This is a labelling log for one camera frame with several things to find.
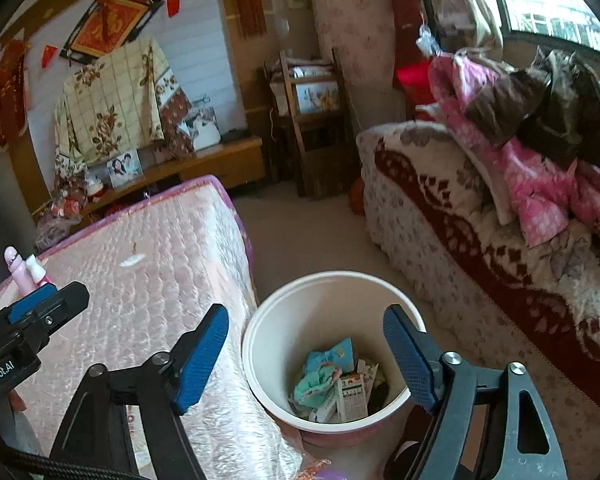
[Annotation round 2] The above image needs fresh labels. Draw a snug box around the blue face mask packet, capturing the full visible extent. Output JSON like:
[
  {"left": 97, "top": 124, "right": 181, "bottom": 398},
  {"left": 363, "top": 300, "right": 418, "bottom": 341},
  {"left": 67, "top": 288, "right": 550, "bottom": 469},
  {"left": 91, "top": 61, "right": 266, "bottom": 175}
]
[{"left": 305, "top": 337, "right": 356, "bottom": 376}]

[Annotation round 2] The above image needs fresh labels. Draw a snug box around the white bottle with pink label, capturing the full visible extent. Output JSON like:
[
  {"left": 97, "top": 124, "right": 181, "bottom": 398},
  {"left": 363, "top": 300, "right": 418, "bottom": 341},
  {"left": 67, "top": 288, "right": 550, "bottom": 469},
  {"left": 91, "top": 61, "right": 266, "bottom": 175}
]
[{"left": 25, "top": 255, "right": 51, "bottom": 288}]

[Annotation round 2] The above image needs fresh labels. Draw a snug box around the white bucket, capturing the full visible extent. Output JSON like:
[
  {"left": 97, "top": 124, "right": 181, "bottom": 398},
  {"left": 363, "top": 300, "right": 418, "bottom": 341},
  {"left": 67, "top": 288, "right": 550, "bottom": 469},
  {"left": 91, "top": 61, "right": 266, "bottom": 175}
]
[{"left": 241, "top": 271, "right": 427, "bottom": 448}]

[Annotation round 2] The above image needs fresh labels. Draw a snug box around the red patterned blanket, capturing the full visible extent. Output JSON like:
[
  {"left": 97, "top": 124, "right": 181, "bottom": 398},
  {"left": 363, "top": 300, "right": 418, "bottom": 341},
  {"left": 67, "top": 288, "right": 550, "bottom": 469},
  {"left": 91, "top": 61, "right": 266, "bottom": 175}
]
[{"left": 375, "top": 137, "right": 600, "bottom": 366}]

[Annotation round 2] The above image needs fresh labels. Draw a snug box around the green cloth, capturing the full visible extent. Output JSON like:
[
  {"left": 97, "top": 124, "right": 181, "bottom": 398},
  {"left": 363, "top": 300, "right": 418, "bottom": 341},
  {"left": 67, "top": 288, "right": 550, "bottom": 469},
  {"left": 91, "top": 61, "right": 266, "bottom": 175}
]
[{"left": 292, "top": 362, "right": 343, "bottom": 411}]

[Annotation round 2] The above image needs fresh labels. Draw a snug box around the orange cloth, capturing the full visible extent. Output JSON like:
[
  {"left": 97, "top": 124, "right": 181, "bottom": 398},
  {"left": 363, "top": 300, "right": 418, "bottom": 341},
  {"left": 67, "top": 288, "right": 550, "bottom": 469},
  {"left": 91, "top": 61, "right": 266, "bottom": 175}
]
[{"left": 349, "top": 180, "right": 366, "bottom": 216}]

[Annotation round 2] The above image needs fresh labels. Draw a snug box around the wooden cabinet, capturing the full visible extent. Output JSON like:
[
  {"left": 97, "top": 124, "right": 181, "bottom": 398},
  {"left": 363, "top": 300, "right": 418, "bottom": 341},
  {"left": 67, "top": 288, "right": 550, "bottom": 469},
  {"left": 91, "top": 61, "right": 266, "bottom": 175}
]
[{"left": 80, "top": 135, "right": 266, "bottom": 216}]

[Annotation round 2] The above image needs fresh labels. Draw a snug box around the wedding photo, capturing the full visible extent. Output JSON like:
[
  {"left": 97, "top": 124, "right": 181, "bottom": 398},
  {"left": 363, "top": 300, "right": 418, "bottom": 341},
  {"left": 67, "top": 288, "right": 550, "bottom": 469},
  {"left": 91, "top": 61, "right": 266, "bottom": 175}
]
[{"left": 177, "top": 105, "right": 221, "bottom": 151}]

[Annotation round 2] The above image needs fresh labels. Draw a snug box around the white floral sofa cover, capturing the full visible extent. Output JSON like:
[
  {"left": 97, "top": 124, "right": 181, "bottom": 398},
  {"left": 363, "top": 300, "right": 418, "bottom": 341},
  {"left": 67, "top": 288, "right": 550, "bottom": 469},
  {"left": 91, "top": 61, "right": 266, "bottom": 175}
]
[{"left": 356, "top": 122, "right": 600, "bottom": 421}]

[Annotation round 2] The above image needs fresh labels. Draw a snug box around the pink jacket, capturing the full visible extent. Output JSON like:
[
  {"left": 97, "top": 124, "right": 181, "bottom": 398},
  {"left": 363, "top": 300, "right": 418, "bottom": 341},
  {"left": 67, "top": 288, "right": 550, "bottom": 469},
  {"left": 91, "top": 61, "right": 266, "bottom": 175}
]
[{"left": 427, "top": 52, "right": 600, "bottom": 248}]

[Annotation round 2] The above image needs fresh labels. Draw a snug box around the red hanging ornament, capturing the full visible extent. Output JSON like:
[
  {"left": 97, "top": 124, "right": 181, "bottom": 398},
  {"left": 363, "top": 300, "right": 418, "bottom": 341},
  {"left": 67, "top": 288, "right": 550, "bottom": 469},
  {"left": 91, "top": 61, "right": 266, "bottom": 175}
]
[{"left": 0, "top": 40, "right": 33, "bottom": 148}]

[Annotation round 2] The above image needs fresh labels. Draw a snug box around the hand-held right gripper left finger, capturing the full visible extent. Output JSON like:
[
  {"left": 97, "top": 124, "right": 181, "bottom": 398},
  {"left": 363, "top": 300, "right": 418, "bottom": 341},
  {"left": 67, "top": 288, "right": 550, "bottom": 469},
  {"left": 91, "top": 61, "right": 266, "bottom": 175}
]
[{"left": 47, "top": 303, "right": 230, "bottom": 480}]

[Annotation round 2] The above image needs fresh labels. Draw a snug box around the red framed wall hanging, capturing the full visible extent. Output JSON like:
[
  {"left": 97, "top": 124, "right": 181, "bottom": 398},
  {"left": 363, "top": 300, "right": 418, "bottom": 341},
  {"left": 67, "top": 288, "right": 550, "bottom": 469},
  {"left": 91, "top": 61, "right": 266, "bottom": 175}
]
[{"left": 60, "top": 0, "right": 165, "bottom": 63}]

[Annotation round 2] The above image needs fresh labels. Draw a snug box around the pink quilted mattress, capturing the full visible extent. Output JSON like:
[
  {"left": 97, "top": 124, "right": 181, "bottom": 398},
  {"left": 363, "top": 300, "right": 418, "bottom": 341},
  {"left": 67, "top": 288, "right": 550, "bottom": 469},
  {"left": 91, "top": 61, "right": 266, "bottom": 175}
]
[{"left": 0, "top": 175, "right": 306, "bottom": 480}]

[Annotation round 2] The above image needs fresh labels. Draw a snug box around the red cushion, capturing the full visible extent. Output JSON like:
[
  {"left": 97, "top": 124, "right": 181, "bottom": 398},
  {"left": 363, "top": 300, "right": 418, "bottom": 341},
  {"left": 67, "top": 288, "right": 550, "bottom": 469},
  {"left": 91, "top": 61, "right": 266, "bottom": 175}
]
[{"left": 395, "top": 60, "right": 438, "bottom": 121}]

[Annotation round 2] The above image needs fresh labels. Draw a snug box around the green and white medicine box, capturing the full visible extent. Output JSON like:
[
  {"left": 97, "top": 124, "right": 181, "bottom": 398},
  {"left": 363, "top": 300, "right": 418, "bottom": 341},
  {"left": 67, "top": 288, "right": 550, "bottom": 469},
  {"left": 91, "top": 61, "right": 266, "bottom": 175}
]
[{"left": 337, "top": 372, "right": 370, "bottom": 421}]

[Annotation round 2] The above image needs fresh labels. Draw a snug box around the dark coat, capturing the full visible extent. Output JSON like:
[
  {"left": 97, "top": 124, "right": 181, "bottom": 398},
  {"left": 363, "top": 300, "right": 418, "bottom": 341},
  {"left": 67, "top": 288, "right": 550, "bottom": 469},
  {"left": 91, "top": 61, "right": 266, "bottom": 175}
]
[{"left": 467, "top": 45, "right": 600, "bottom": 171}]

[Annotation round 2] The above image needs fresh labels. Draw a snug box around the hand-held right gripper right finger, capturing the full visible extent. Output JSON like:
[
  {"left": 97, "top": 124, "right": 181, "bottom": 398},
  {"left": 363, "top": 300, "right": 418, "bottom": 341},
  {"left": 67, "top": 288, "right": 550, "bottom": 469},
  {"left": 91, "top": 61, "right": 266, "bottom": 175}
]
[{"left": 382, "top": 304, "right": 568, "bottom": 480}]

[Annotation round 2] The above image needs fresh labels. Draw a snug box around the small framed couple photo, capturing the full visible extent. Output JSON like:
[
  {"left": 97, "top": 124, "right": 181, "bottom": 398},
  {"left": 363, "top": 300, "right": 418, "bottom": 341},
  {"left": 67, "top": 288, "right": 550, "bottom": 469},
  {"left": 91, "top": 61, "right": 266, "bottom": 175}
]
[{"left": 106, "top": 150, "right": 143, "bottom": 188}]

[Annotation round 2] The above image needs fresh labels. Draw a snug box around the dark wooden chair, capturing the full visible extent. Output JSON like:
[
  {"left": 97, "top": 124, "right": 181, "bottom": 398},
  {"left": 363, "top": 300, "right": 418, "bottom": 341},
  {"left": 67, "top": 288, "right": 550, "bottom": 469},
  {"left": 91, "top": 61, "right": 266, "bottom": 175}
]
[{"left": 264, "top": 47, "right": 356, "bottom": 198}]

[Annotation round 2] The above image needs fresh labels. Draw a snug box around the brown patterned cloth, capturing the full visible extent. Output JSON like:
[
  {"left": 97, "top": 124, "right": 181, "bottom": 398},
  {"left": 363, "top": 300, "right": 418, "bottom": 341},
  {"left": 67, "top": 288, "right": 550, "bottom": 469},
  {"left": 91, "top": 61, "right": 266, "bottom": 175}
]
[{"left": 159, "top": 72, "right": 196, "bottom": 158}]

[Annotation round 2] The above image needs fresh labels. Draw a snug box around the yellow floral cloth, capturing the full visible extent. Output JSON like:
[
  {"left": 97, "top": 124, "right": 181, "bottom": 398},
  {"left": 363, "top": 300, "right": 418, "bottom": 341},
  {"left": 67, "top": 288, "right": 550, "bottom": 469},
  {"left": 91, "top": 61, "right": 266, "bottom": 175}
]
[{"left": 54, "top": 36, "right": 172, "bottom": 166}]

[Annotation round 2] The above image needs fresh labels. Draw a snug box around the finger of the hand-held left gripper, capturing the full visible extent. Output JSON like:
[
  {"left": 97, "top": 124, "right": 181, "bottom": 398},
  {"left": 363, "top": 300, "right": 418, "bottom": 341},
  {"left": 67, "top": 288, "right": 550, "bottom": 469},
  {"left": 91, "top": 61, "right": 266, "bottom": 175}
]
[{"left": 2, "top": 281, "right": 91, "bottom": 356}]

